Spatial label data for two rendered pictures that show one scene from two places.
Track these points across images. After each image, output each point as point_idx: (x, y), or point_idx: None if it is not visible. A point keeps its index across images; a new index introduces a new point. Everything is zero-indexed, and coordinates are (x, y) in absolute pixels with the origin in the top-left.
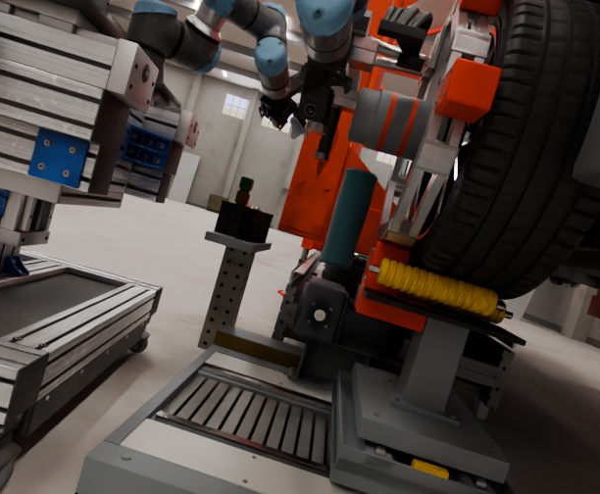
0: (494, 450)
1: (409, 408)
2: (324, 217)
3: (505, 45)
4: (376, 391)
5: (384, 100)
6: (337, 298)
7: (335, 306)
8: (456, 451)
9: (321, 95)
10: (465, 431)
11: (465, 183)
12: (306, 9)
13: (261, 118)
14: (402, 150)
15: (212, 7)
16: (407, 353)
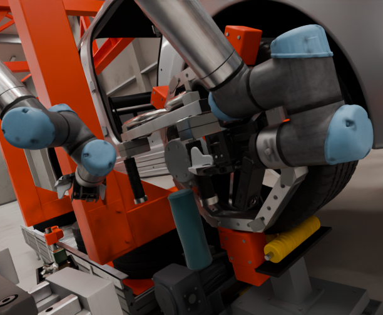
0: (352, 288)
1: (308, 307)
2: (129, 230)
3: None
4: (281, 314)
5: (203, 143)
6: (194, 278)
7: (196, 284)
8: (355, 309)
9: (259, 186)
10: (331, 291)
11: (322, 179)
12: (361, 155)
13: (71, 202)
14: None
15: (32, 147)
16: (271, 277)
